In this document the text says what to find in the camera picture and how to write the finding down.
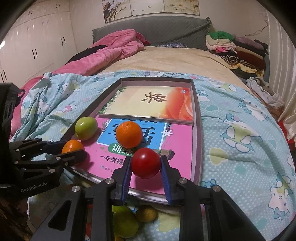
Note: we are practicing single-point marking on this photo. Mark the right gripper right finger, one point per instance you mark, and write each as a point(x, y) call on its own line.
point(205, 211)

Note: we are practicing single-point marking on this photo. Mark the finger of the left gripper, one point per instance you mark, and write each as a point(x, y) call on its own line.
point(45, 172)
point(27, 149)

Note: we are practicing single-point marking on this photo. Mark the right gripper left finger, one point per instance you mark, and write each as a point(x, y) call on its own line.
point(67, 221)

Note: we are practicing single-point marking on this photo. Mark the orange tangerine front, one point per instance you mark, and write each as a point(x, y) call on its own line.
point(72, 145)

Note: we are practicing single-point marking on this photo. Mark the orange tangerine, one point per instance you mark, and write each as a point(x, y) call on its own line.
point(129, 134)
point(72, 145)

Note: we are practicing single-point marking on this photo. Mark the large green jujube fruit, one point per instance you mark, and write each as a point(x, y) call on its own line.
point(125, 224)

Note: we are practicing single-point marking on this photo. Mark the small green apple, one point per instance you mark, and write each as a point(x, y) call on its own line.
point(85, 128)

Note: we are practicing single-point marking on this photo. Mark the small brown longan back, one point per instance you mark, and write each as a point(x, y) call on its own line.
point(146, 214)

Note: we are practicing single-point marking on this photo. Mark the red tomato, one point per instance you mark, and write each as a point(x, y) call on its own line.
point(145, 163)

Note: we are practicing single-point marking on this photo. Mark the pink Chinese workbook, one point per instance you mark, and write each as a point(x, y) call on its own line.
point(170, 140)

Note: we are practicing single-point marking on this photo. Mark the white wardrobe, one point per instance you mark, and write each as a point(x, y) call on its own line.
point(41, 40)

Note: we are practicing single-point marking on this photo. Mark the black garment on bed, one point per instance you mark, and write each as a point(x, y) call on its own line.
point(91, 53)

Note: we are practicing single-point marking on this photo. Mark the cream orange booklet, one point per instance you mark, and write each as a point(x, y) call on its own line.
point(166, 102)

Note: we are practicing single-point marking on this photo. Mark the white crumpled garment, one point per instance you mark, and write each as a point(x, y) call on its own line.
point(264, 91)

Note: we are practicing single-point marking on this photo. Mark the pink blanket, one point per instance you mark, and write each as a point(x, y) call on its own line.
point(111, 48)

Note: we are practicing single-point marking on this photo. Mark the beige bed sheet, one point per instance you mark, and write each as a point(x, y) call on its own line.
point(178, 60)

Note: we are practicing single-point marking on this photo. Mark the stack of folded clothes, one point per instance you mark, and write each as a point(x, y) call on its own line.
point(244, 57)

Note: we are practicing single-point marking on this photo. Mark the cream satin curtain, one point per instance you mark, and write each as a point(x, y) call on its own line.
point(282, 71)

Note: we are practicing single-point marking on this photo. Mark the grey headboard cushion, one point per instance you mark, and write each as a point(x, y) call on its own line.
point(159, 30)

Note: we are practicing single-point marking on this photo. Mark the wall painting panels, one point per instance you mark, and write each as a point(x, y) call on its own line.
point(119, 9)

